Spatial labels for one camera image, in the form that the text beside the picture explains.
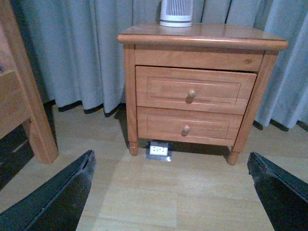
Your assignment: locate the wooden drawer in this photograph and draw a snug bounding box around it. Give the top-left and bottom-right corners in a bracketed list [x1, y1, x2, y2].
[137, 107, 242, 146]
[136, 66, 257, 115]

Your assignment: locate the white cylindrical air purifier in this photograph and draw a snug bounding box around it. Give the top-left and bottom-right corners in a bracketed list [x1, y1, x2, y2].
[160, 0, 193, 27]

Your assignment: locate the grey curtain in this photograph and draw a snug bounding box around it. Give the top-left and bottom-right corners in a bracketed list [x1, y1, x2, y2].
[11, 0, 308, 128]

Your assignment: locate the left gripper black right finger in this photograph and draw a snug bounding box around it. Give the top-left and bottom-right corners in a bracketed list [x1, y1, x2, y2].
[247, 152, 308, 231]

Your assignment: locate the floor power socket box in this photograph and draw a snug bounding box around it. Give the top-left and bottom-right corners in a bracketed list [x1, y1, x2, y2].
[145, 141, 172, 162]

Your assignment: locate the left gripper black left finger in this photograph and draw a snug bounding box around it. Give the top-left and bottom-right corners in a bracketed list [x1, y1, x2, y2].
[0, 150, 96, 231]

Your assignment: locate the wooden nightstand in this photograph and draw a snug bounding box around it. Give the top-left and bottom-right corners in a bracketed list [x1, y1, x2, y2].
[117, 23, 288, 165]

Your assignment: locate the wooden bed frame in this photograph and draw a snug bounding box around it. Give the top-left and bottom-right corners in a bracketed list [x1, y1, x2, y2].
[0, 0, 58, 164]

